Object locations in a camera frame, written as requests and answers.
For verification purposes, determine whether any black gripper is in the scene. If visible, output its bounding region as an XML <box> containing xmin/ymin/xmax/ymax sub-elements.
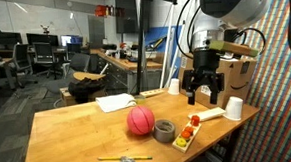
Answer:
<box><xmin>179</xmin><ymin>48</ymin><xmax>227</xmax><ymax>107</ymax></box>

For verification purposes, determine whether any pink basketball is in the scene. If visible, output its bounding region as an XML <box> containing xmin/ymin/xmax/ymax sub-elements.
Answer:
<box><xmin>125</xmin><ymin>105</ymin><xmax>156</xmax><ymax>137</ymax></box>

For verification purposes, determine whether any white paper cup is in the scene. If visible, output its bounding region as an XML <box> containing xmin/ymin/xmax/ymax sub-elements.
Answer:
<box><xmin>221</xmin><ymin>95</ymin><xmax>246</xmax><ymax>122</ymax></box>
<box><xmin>166</xmin><ymin>77</ymin><xmax>181</xmax><ymax>96</ymax></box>

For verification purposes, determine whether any white foam block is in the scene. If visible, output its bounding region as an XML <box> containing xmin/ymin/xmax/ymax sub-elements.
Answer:
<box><xmin>187</xmin><ymin>106</ymin><xmax>228</xmax><ymax>123</ymax></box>

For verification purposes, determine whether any cardboard shipping box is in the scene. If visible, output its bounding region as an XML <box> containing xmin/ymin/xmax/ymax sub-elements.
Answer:
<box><xmin>176</xmin><ymin>51</ymin><xmax>261</xmax><ymax>112</ymax></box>

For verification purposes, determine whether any red cylinder peg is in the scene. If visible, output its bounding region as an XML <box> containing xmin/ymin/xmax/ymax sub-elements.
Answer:
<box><xmin>189</xmin><ymin>114</ymin><xmax>201</xmax><ymax>128</ymax></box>

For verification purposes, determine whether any orange triangle piece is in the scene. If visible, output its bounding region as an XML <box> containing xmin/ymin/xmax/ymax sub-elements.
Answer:
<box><xmin>183</xmin><ymin>126</ymin><xmax>195</xmax><ymax>134</ymax></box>

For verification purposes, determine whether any wooden block with holes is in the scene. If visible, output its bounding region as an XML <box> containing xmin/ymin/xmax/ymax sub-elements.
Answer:
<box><xmin>139</xmin><ymin>87</ymin><xmax>166</xmax><ymax>99</ymax></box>

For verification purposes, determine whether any white leaning tube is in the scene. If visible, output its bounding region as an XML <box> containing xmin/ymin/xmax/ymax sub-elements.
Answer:
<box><xmin>155</xmin><ymin>3</ymin><xmax>180</xmax><ymax>89</ymax></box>

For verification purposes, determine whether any orange round piece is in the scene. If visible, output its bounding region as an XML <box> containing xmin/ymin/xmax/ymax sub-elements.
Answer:
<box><xmin>180</xmin><ymin>130</ymin><xmax>193</xmax><ymax>141</ymax></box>

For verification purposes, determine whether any wooden shape sorter board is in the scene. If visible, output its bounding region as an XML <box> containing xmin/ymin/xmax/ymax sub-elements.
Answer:
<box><xmin>170</xmin><ymin>120</ymin><xmax>203</xmax><ymax>155</ymax></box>

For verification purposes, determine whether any grey tape roll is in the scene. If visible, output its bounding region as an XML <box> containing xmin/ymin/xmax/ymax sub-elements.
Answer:
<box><xmin>153</xmin><ymin>118</ymin><xmax>178</xmax><ymax>145</ymax></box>

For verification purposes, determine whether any blue board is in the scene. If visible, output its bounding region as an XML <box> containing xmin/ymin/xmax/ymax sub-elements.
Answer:
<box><xmin>144</xmin><ymin>24</ymin><xmax>185</xmax><ymax>64</ymax></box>

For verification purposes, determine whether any multicolour striped backdrop panel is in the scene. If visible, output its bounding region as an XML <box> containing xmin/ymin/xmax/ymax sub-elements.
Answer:
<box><xmin>222</xmin><ymin>0</ymin><xmax>291</xmax><ymax>162</ymax></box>

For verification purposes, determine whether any wooden top workbench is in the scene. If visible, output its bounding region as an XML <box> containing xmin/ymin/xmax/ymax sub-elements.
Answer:
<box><xmin>90</xmin><ymin>44</ymin><xmax>165</xmax><ymax>96</ymax></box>

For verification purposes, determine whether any white paper sheet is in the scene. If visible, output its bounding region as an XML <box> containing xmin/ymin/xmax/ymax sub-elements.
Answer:
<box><xmin>94</xmin><ymin>91</ymin><xmax>138</xmax><ymax>114</ymax></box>

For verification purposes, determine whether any yellow pencil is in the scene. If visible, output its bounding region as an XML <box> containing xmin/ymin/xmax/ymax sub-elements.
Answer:
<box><xmin>96</xmin><ymin>154</ymin><xmax>154</xmax><ymax>162</ymax></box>

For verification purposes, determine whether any round wooden stool top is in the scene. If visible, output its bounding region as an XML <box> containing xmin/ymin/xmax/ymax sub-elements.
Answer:
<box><xmin>72</xmin><ymin>70</ymin><xmax>107</xmax><ymax>83</ymax></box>

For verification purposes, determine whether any black bag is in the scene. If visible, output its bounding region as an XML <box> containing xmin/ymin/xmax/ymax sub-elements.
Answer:
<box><xmin>67</xmin><ymin>76</ymin><xmax>108</xmax><ymax>104</ymax></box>

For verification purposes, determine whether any red box on shelf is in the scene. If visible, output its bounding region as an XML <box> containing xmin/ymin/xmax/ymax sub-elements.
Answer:
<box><xmin>94</xmin><ymin>4</ymin><xmax>108</xmax><ymax>17</ymax></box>

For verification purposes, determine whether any grey office chair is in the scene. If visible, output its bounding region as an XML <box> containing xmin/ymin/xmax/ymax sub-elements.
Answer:
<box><xmin>43</xmin><ymin>52</ymin><xmax>93</xmax><ymax>97</ymax></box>

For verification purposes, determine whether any wooden crate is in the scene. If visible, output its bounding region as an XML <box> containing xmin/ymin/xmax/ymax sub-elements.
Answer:
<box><xmin>59</xmin><ymin>85</ymin><xmax>108</xmax><ymax>107</ymax></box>

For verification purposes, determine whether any lit blue monitor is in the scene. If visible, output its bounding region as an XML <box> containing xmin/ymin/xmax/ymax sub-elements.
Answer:
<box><xmin>60</xmin><ymin>33</ymin><xmax>84</xmax><ymax>47</ymax></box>

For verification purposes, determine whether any black office chair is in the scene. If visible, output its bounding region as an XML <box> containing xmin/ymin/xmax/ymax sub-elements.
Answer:
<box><xmin>11</xmin><ymin>42</ymin><xmax>39</xmax><ymax>89</ymax></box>
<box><xmin>32</xmin><ymin>40</ymin><xmax>62</xmax><ymax>81</ymax></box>

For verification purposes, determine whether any wide black monitor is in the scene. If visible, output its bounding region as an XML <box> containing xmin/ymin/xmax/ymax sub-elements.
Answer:
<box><xmin>0</xmin><ymin>27</ymin><xmax>24</xmax><ymax>51</ymax></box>

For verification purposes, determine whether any wrist camera on wooden mount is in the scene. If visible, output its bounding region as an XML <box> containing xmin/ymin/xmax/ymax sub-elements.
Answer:
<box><xmin>209</xmin><ymin>38</ymin><xmax>260</xmax><ymax>61</ymax></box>

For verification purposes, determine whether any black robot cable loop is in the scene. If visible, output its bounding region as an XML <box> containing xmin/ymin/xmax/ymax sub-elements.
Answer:
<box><xmin>173</xmin><ymin>0</ymin><xmax>206</xmax><ymax>61</ymax></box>

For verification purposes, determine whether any yellow green ring piece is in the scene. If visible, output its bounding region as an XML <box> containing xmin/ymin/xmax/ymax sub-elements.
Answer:
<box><xmin>174</xmin><ymin>136</ymin><xmax>188</xmax><ymax>148</ymax></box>

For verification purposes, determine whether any black camera stand pole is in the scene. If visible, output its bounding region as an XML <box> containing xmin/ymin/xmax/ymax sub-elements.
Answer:
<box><xmin>130</xmin><ymin>0</ymin><xmax>183</xmax><ymax>96</ymax></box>

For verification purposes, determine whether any black wall screen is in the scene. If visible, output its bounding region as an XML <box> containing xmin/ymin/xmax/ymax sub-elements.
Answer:
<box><xmin>114</xmin><ymin>0</ymin><xmax>143</xmax><ymax>35</ymax></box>

